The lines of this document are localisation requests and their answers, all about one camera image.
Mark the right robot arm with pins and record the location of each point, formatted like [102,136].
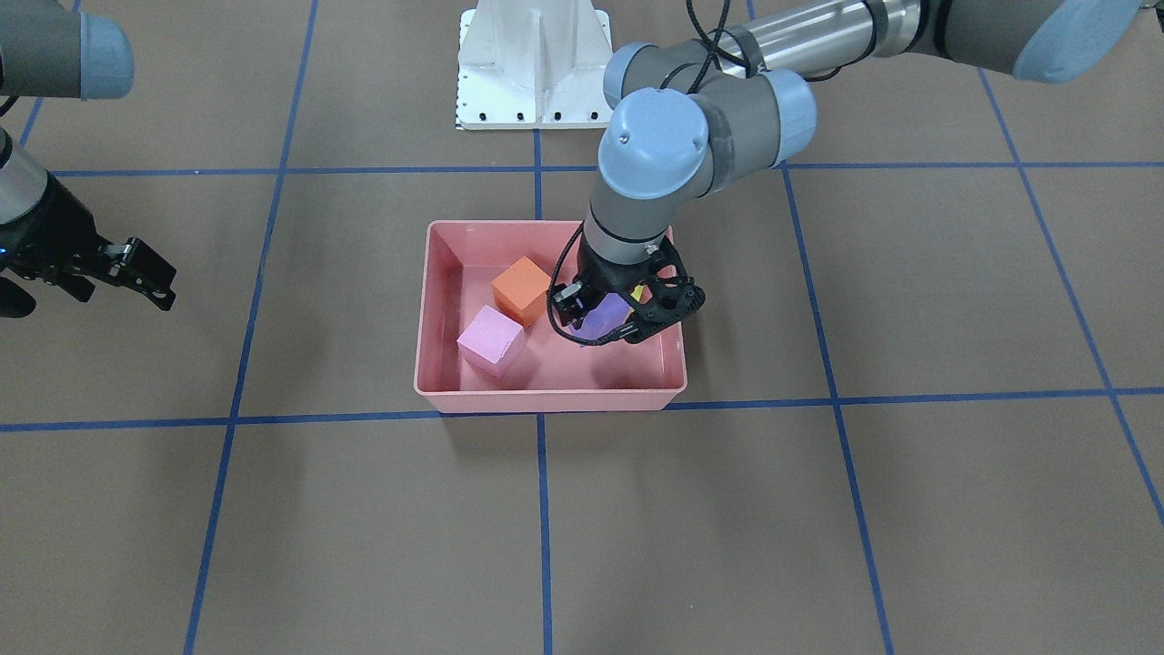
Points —
[52,52]

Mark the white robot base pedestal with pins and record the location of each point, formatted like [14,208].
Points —
[526,65]

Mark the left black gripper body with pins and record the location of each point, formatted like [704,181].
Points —
[602,272]

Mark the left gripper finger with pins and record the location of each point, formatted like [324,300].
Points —
[571,303]

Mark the pink plastic bin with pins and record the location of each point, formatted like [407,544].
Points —
[550,375]

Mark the purple foam block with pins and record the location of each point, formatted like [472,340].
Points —
[610,315]

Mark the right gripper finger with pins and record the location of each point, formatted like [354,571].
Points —
[139,267]

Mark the orange foam block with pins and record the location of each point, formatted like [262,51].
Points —
[520,292]

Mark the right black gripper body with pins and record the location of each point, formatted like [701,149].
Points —
[47,229]

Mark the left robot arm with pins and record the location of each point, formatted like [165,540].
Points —
[689,119]

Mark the pink foam block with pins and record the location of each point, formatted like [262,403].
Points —
[492,342]

